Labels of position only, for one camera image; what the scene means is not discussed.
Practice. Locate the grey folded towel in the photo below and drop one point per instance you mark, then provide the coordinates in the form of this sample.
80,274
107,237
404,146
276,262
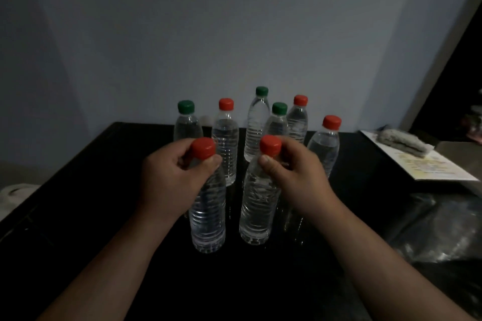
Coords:
404,142

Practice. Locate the person's right hand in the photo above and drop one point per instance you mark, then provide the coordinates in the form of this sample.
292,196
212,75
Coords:
305,181

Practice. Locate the white printed paper sheet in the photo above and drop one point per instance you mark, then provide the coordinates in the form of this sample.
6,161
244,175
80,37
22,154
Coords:
433,168

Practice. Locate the person's left forearm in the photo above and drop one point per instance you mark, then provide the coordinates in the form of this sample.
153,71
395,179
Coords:
105,275

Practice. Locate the green cap water bottle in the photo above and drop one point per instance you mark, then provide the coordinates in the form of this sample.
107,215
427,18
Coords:
278,123
256,125
187,127

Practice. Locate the dark wood wardrobe unit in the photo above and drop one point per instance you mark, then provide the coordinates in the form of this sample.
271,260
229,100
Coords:
452,87

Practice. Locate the person's right forearm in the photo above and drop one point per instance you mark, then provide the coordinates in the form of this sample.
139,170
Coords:
388,275

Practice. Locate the black glossy table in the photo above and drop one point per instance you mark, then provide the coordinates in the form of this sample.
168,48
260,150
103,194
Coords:
94,181

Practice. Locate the person's left hand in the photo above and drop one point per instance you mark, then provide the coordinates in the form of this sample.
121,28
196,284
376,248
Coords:
165,181

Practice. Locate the grey and pink cloth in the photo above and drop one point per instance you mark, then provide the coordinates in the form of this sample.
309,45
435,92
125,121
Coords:
474,123

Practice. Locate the red cap water bottle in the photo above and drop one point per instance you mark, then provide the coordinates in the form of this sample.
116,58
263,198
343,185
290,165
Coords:
325,147
209,219
298,121
226,136
258,211

